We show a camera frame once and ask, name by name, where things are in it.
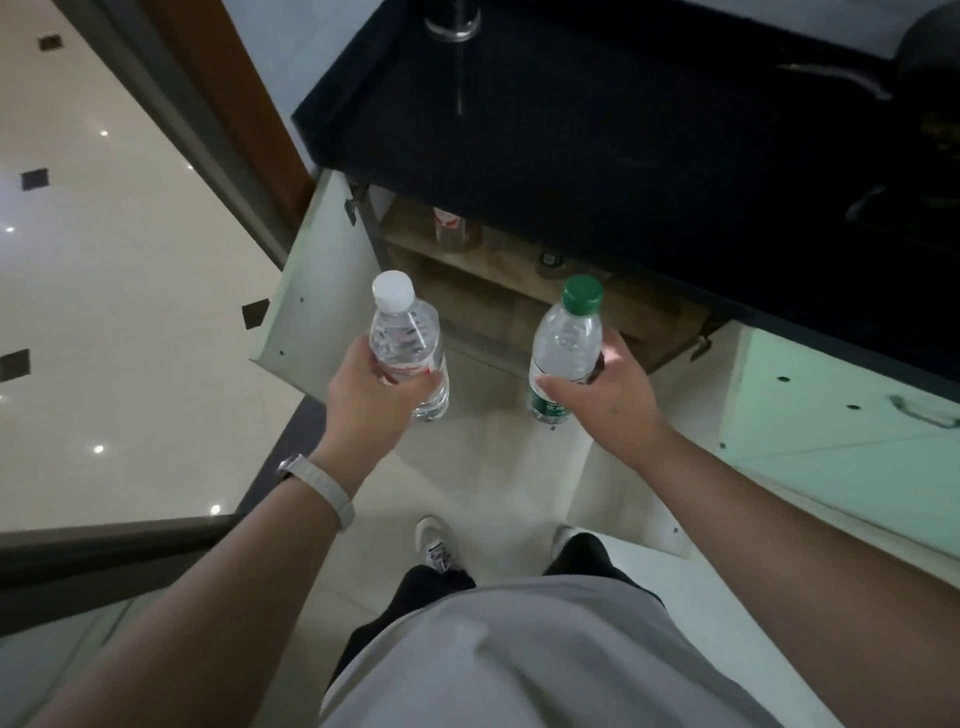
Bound person's right hand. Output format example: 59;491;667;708
536;329;673;474

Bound person's left hand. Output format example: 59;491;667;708
311;333;444;493

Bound green cap water bottle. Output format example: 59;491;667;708
527;274;606;427

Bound person's right forearm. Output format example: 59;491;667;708
637;431;960;728

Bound person's left forearm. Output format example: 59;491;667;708
29;487;346;728

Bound hinged cabinet door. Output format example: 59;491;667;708
569;322;744;560
251;168;395;403

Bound person's white left shoe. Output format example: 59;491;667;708
414;515;459;575

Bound person's black trousers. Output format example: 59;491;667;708
326;532;665;691

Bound person's grey shirt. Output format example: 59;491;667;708
318;575;785;728

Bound beige tiled floor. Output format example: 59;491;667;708
0;0;849;728

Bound black countertop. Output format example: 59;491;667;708
290;0;960;403

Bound smartwatch with white band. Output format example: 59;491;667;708
275;453;356;534

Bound dark door threshold strip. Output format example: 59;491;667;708
236;397;328;519

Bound glass sliding door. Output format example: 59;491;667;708
0;513;249;728

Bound black gas stove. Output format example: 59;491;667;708
843;97;960;256

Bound steel utensil holder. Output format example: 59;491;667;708
423;0;483;43

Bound black wok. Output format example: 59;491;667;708
776;0;960;103

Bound green cabinet door handle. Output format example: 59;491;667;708
888;393;960;430

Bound brown door frame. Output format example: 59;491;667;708
138;0;316;234

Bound grey metal door frame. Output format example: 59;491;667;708
52;0;298;268

